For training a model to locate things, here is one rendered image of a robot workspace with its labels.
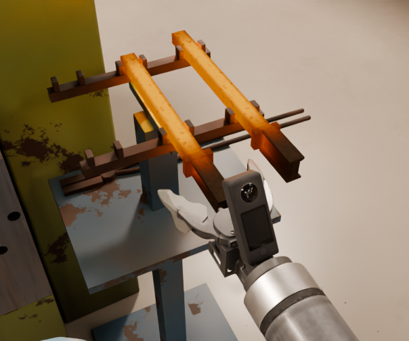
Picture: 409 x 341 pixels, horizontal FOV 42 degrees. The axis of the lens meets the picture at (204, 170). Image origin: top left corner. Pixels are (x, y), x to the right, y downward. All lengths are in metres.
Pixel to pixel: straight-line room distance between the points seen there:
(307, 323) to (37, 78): 0.78
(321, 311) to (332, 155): 1.74
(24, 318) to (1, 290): 0.14
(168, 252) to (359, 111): 1.73
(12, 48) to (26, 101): 0.13
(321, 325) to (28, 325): 0.92
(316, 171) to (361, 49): 0.99
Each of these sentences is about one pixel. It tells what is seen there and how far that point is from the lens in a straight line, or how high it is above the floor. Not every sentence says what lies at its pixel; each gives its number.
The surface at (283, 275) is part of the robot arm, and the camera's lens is 0.65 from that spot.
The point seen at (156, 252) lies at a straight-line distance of 1.03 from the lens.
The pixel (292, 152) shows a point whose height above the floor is 1.03.
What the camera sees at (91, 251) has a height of 0.75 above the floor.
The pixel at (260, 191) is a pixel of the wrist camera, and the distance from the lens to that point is 0.67.
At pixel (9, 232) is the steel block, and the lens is 1.14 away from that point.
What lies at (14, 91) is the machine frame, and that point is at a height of 0.91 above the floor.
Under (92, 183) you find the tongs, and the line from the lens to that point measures 1.15.
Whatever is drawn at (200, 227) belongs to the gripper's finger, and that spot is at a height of 1.01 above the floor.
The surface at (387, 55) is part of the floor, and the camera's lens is 3.04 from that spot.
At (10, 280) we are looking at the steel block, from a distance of 1.26.
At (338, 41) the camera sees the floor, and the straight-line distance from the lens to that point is 3.09.
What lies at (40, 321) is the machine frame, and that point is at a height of 0.39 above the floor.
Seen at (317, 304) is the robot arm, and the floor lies 1.03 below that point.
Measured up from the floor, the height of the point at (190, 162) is 1.02.
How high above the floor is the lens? 1.57
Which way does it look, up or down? 45 degrees down
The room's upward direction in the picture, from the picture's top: straight up
